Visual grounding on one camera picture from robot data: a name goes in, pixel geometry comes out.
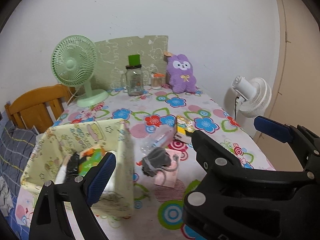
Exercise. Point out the green desk fan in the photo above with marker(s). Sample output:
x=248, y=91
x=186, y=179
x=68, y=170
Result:
x=73, y=63

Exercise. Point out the white standing fan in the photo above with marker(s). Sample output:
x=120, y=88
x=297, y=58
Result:
x=255, y=95

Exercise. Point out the black plastic bag bundle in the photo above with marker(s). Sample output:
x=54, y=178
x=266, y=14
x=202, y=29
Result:
x=72, y=169

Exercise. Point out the beige wooden door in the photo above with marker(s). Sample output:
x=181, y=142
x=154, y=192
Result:
x=295, y=93

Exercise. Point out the grey sock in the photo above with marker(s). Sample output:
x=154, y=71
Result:
x=159, y=160

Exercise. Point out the grey plaid pillow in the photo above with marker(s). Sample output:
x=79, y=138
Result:
x=16, y=148

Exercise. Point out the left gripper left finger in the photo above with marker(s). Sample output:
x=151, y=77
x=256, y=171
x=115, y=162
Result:
x=97, y=178

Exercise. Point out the cotton swab jar orange lid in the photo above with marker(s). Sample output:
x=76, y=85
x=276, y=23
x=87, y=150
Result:
x=157, y=80

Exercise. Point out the purple plush bunny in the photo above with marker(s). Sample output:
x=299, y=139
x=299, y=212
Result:
x=180, y=72

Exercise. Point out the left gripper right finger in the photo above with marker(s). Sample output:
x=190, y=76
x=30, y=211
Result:
x=210, y=153

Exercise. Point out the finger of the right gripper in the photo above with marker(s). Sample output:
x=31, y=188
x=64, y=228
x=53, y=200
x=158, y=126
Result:
x=273, y=129

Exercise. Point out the glass mason jar mug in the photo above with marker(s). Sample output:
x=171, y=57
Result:
x=134, y=80

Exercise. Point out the floral tablecloth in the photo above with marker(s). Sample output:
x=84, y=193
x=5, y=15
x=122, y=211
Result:
x=158, y=210

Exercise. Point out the yellow cartoon tissue pack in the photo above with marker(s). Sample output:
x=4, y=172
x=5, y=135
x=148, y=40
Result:
x=184, y=129

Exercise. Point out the green cup on jar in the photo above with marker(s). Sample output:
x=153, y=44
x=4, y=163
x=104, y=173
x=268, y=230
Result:
x=134, y=60

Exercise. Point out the yellow cartoon storage box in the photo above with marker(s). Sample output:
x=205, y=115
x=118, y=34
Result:
x=60, y=141

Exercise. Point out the pink paper packet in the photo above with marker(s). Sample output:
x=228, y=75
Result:
x=166, y=176

